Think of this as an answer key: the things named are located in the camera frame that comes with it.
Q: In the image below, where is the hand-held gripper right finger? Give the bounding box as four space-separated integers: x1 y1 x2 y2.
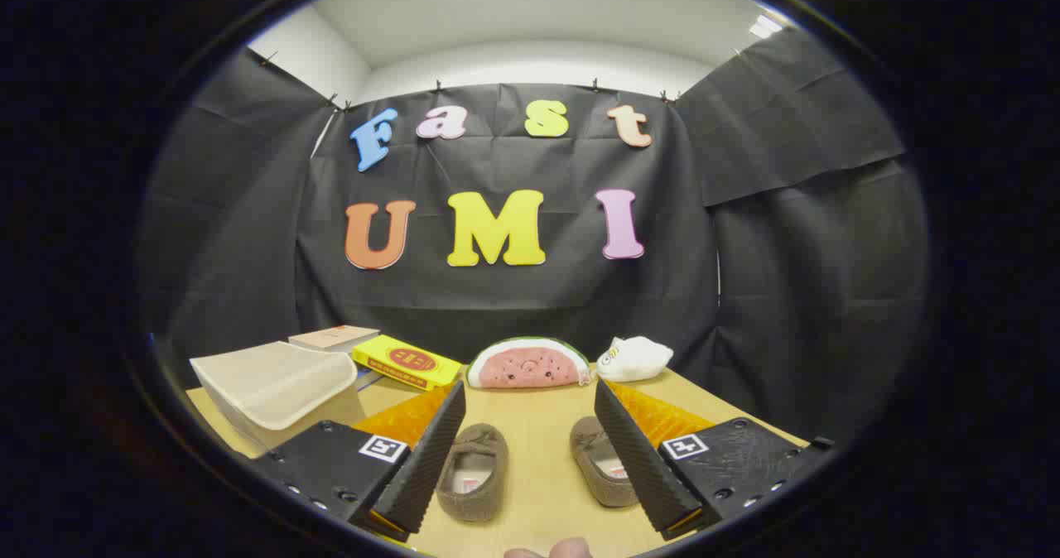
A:
594 378 837 541

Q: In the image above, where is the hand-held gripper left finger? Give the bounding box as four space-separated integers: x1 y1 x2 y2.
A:
248 380 467 542

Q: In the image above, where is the brown fuzzy shoe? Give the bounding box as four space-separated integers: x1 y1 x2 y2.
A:
436 423 509 522
569 416 639 508

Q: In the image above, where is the cream storage box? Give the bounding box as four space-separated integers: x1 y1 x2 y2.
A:
190 341 359 451

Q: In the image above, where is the white plush toy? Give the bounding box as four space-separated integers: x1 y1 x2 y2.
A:
596 336 674 382

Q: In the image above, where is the yellow book with red circle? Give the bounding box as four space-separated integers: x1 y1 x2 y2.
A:
352 334 463 392

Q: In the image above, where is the watermelon slice plush toy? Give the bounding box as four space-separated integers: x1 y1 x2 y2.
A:
465 336 592 390

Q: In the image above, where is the beige book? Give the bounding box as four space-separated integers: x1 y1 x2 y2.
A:
288 325 381 354

